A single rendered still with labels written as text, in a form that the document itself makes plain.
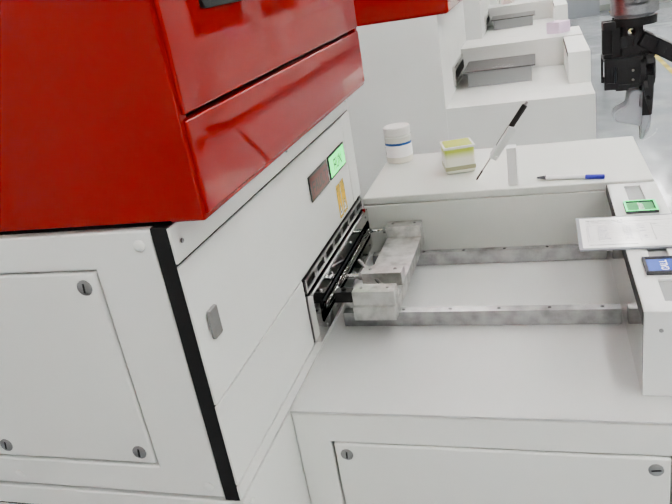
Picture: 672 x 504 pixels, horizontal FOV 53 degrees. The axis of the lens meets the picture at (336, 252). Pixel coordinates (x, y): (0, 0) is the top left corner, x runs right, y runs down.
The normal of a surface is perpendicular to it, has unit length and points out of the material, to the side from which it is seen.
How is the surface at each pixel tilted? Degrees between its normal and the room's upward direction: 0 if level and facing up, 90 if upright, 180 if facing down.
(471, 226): 90
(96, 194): 90
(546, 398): 0
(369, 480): 90
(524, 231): 90
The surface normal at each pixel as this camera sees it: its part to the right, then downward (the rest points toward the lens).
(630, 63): -0.25, 0.41
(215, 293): 0.95, -0.04
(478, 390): -0.16, -0.91
